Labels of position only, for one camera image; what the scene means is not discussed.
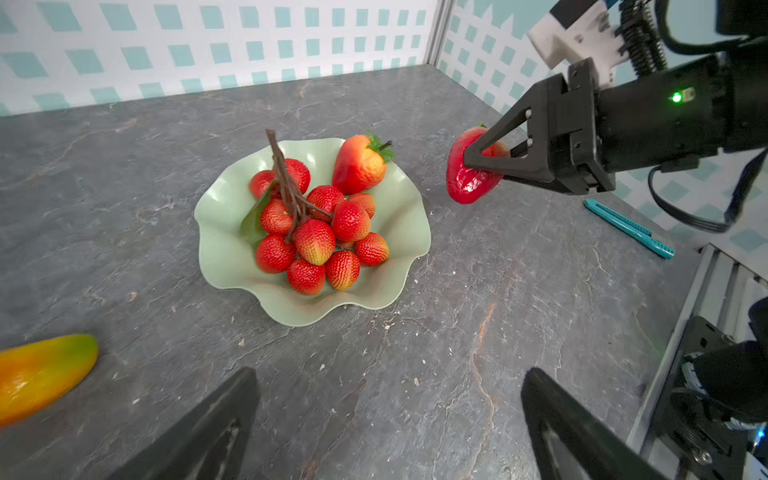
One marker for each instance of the fake mango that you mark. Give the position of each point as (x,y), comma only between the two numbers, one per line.
(36,375)

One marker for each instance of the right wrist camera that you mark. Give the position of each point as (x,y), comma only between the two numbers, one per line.
(572,31)

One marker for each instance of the fake strawberry with leaves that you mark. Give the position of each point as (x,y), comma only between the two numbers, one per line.
(361,163)

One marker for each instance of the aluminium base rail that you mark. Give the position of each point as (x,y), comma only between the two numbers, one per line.
(705,414)

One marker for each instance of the green scalloped fruit bowl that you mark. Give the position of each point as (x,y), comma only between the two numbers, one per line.
(227,256)

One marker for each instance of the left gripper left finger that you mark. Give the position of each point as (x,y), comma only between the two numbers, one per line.
(209,442)

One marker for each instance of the red lychee bunch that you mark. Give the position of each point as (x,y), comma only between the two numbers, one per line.
(315,236)

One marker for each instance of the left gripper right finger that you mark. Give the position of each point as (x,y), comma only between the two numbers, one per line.
(569,442)

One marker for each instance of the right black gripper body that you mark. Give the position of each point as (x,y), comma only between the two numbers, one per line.
(565,148)

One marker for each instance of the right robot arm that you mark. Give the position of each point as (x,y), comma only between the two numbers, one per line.
(635,97)

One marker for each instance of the dark red fake strawberry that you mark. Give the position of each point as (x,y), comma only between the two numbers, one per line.
(466,185)

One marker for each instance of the teal utility knife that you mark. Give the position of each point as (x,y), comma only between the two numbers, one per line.
(639,233)

